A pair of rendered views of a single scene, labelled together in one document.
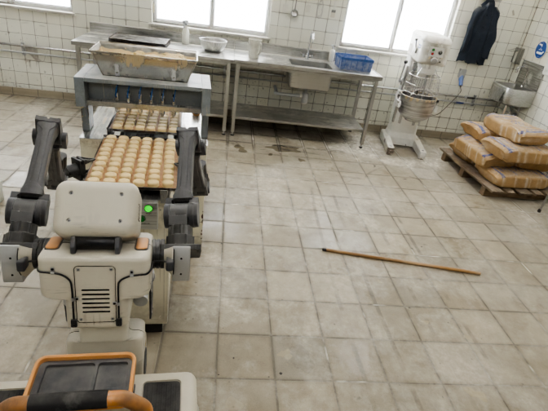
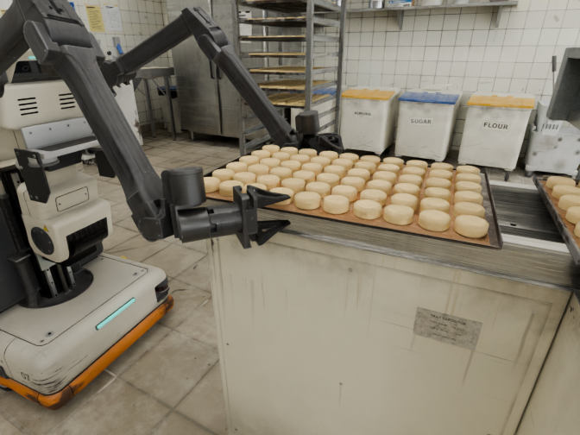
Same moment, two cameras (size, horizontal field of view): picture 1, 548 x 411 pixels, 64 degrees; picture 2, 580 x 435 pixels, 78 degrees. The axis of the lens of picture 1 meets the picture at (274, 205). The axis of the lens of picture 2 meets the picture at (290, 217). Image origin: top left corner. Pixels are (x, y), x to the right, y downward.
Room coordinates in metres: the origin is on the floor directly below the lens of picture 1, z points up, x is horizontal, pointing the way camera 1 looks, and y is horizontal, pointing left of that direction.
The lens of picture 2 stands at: (2.30, 0.01, 1.18)
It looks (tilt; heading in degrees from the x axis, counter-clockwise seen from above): 25 degrees down; 127
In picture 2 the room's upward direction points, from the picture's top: straight up
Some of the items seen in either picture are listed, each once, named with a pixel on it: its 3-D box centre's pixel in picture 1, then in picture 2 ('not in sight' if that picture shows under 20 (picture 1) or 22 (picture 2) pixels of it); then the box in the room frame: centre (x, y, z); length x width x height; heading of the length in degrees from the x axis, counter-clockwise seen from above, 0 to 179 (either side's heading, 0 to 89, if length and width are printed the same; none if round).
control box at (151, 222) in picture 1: (130, 214); not in sight; (1.65, 0.63, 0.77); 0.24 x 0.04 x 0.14; 103
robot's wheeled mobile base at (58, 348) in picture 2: not in sight; (63, 309); (0.78, 0.41, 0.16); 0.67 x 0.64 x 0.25; 14
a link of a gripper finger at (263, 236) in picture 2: not in sight; (266, 219); (1.89, 0.47, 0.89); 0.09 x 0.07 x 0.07; 59
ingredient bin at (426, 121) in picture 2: not in sight; (426, 129); (1.10, 4.08, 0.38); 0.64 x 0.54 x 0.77; 98
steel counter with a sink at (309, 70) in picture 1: (232, 77); not in sight; (5.23, 0.71, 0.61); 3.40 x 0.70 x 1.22; 98
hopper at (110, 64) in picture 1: (147, 63); not in sight; (2.50, 0.83, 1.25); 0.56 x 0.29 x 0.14; 103
